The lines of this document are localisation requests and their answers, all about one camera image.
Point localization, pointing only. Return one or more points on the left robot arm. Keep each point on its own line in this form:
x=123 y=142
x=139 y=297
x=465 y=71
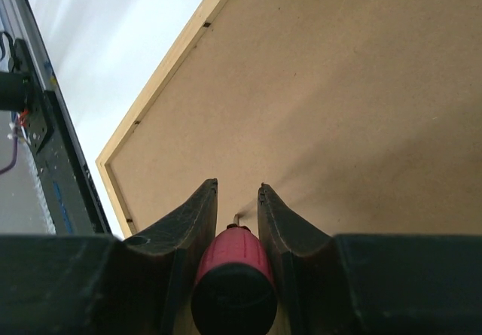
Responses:
x=15 y=89

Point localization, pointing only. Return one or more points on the white slotted cable duct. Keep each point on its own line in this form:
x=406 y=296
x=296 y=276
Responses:
x=39 y=192

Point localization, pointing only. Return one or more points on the aluminium rail across front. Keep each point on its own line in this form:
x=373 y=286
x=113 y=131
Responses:
x=19 y=22

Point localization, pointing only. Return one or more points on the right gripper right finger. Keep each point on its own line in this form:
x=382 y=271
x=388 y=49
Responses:
x=370 y=283

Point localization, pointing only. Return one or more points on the red handled screwdriver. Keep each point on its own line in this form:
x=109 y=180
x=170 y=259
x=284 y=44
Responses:
x=234 y=289

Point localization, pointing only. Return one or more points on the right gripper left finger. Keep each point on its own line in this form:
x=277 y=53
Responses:
x=102 y=285

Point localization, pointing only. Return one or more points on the wooden picture frame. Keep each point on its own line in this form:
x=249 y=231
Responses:
x=363 y=115

